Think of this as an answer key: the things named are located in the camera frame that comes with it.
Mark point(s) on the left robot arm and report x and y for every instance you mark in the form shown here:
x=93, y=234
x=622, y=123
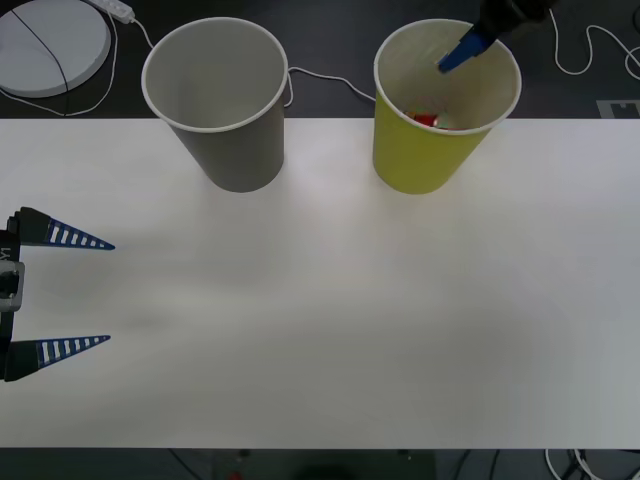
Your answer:
x=11, y=287

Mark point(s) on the white power strip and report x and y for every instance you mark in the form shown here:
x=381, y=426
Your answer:
x=112, y=9

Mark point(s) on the white round disc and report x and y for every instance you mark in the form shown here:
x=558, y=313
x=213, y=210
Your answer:
x=50, y=45

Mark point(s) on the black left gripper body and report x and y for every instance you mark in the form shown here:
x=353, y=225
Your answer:
x=12, y=245

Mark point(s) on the grey plastic waste bin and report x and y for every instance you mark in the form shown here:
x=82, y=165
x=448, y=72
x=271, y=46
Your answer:
x=235, y=155

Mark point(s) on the yellow-green plastic waste bin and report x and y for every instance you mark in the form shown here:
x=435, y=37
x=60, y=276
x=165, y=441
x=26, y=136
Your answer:
x=415, y=160

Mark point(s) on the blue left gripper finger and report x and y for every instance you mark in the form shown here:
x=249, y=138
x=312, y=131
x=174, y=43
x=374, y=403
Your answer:
x=65, y=235
x=60, y=350

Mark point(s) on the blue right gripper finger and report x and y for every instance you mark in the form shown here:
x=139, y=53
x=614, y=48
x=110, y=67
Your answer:
x=467, y=50

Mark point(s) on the red and yellow drink can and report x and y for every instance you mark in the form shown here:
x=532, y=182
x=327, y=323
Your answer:
x=426, y=119

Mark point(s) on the grey printed marker sheet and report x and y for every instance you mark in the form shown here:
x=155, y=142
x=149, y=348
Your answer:
x=620, y=108

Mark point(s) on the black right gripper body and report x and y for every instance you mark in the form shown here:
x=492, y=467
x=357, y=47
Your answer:
x=520, y=10

